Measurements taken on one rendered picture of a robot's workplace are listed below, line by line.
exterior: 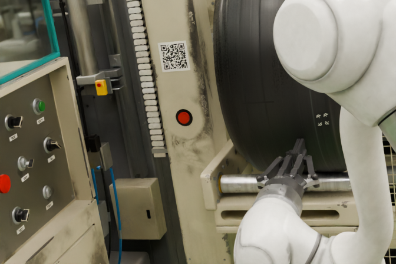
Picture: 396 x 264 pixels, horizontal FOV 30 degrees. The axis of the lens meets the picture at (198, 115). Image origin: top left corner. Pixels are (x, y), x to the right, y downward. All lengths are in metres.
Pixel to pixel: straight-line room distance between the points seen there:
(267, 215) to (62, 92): 0.73
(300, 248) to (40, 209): 0.72
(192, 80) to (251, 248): 0.70
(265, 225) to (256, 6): 0.53
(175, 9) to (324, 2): 1.08
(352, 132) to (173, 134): 0.88
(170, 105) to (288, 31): 1.12
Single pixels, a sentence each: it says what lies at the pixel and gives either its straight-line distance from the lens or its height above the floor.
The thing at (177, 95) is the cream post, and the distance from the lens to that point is 1.86.
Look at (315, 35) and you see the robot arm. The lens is 0.76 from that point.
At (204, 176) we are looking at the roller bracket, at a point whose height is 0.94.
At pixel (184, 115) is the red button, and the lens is 1.87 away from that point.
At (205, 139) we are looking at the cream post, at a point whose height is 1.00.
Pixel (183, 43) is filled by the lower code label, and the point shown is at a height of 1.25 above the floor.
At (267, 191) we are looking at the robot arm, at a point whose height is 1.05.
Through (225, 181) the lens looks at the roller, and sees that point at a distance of 1.82.
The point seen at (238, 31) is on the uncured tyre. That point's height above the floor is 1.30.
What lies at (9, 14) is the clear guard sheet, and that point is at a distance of 1.68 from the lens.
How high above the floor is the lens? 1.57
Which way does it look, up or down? 16 degrees down
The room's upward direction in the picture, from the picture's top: 9 degrees counter-clockwise
